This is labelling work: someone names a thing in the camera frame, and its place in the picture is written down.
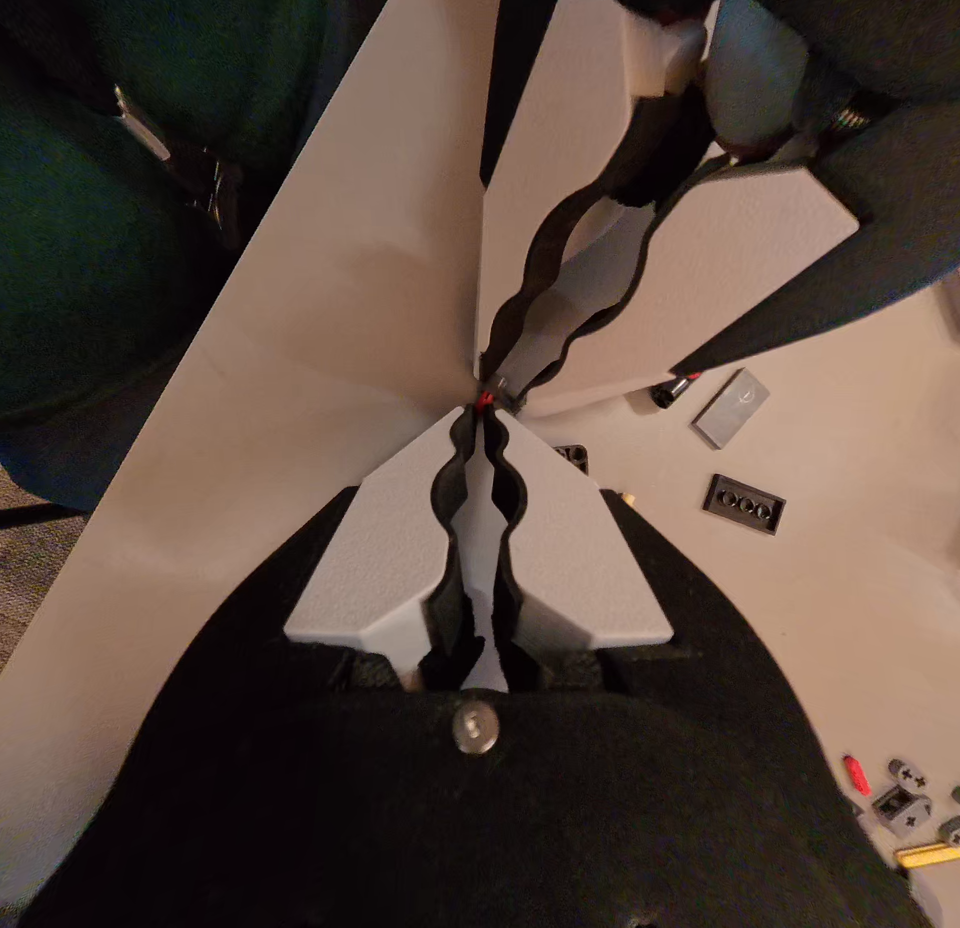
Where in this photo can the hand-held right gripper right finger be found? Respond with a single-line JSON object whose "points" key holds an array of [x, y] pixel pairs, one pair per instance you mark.
{"points": [[577, 568]]}

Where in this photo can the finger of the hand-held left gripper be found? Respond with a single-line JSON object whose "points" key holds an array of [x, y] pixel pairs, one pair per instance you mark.
{"points": [[555, 118], [750, 268]]}

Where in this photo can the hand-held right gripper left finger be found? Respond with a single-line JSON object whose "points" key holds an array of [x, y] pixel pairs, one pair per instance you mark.
{"points": [[375, 561]]}

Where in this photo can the black lego frame assembly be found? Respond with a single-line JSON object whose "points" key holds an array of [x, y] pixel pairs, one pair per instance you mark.
{"points": [[671, 392]]}

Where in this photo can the grey lego connector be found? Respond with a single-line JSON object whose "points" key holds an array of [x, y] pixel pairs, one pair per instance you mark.
{"points": [[499, 384]]}

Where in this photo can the black curved lego beam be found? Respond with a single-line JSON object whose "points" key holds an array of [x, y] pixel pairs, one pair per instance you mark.
{"points": [[574, 456]]}

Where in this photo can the grey flat lego tile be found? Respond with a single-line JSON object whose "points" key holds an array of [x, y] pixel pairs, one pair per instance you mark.
{"points": [[731, 407]]}

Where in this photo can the black lego plate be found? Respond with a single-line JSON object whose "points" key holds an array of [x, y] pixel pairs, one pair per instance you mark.
{"points": [[744, 503]]}

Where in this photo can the pile of loose lego pieces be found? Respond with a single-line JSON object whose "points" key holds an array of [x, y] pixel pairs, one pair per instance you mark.
{"points": [[904, 804]]}

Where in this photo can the metal key clip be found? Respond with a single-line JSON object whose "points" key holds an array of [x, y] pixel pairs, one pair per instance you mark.
{"points": [[142, 130]]}

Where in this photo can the person's green shirt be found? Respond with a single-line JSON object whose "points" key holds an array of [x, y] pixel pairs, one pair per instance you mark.
{"points": [[75, 268]]}

